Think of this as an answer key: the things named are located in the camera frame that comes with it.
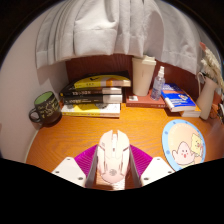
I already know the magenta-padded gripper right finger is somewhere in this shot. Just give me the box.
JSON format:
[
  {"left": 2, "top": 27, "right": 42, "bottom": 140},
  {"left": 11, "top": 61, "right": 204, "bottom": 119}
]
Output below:
[{"left": 128, "top": 144, "right": 176, "bottom": 188}]

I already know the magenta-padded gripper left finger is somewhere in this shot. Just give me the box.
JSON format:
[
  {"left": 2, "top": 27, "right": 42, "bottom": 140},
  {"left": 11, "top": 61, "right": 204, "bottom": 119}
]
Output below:
[{"left": 51, "top": 144, "right": 100, "bottom": 189}]

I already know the pale pink computer mouse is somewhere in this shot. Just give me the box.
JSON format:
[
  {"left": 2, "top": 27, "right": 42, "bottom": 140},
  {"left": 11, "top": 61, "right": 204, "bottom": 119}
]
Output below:
[{"left": 96, "top": 129, "right": 131, "bottom": 185}]

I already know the round cartoon mouse pad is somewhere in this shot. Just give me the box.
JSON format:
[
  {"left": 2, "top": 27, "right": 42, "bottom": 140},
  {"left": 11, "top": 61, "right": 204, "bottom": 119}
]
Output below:
[{"left": 161, "top": 119, "right": 207, "bottom": 172}]

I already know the black and green mug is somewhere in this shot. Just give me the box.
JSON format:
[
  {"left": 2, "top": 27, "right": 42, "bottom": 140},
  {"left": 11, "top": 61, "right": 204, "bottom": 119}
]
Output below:
[{"left": 28, "top": 90, "right": 62, "bottom": 127}]

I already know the orange book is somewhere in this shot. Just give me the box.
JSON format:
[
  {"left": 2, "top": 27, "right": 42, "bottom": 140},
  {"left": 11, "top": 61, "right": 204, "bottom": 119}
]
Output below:
[{"left": 179, "top": 104, "right": 202, "bottom": 118}]

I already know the dark red book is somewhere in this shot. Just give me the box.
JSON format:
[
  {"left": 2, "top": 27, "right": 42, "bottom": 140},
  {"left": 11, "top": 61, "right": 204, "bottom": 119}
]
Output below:
[{"left": 125, "top": 87, "right": 168, "bottom": 109}]

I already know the blue book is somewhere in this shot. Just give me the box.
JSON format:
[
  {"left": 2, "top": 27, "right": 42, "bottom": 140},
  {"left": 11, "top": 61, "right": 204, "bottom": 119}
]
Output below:
[{"left": 161, "top": 82, "right": 198, "bottom": 113}]

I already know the clear spray bottle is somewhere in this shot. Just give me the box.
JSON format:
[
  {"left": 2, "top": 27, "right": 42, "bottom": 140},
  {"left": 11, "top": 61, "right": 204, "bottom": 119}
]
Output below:
[{"left": 150, "top": 65, "right": 166, "bottom": 102}]

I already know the white jug vase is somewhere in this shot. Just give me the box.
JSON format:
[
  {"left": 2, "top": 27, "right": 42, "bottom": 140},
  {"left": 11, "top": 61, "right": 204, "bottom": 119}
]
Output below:
[{"left": 195, "top": 75, "right": 219, "bottom": 121}]

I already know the cream lidded tumbler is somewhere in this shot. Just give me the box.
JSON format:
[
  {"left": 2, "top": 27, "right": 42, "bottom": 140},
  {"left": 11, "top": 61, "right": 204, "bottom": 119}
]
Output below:
[{"left": 131, "top": 55, "right": 157, "bottom": 97}]

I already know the yellow and black book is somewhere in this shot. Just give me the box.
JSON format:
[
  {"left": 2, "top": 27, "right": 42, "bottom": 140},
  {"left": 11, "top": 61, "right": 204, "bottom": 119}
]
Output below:
[{"left": 73, "top": 71, "right": 132, "bottom": 90}]

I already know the white flower bunch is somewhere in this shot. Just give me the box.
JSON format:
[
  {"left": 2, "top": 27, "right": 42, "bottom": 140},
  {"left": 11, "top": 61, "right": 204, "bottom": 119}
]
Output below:
[{"left": 199, "top": 41, "right": 224, "bottom": 91}]

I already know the white curtain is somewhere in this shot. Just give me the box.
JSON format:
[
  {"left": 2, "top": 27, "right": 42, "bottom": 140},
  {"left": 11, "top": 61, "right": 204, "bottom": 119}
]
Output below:
[{"left": 34, "top": 0, "right": 209, "bottom": 76}]

